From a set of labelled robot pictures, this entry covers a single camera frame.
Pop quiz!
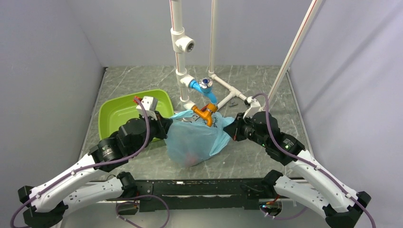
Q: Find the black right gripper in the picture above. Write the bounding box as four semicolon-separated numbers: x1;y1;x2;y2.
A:
224;112;269;147

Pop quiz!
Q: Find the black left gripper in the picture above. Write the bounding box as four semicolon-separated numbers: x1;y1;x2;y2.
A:
131;110;173;156

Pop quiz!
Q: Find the blue printed plastic bag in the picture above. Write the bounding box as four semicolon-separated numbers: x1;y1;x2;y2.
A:
164;110;235;167

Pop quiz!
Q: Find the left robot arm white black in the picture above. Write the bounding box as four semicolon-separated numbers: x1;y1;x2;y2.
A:
18;112;173;228

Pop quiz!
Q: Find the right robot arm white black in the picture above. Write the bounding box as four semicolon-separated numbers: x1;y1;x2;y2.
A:
224;112;376;228

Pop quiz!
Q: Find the small grey clip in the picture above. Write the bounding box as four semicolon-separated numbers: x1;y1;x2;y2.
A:
229;100;238;107

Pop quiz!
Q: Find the green plastic basin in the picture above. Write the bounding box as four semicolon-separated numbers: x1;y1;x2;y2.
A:
98;89;174;140

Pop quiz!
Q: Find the orange plastic faucet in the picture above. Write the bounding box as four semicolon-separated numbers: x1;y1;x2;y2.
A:
191;103;218;127

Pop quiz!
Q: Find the blue plastic faucet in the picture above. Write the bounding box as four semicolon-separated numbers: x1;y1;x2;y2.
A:
189;78;218;105

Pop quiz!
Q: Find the thin white rear pipe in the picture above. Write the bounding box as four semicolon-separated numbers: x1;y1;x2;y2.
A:
208;0;218;77

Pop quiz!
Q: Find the white vertical pipe with fittings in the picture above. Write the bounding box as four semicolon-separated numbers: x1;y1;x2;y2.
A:
169;0;195;110

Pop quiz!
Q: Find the white slanted pipe red stripe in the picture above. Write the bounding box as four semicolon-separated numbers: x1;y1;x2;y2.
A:
268;0;322;103

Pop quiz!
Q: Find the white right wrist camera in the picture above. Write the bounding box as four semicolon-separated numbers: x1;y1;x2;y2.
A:
242;96;262;119

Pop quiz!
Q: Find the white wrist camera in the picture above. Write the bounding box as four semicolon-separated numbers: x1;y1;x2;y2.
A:
133;96;158;120
242;96;262;119

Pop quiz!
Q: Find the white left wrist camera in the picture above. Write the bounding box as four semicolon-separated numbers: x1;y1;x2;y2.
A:
133;96;158;120

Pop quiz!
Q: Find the white floor pipe frame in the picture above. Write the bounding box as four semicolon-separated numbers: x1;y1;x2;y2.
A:
209;72;247;109

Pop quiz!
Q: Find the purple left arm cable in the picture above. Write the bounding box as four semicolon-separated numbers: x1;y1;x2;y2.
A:
10;96;171;228

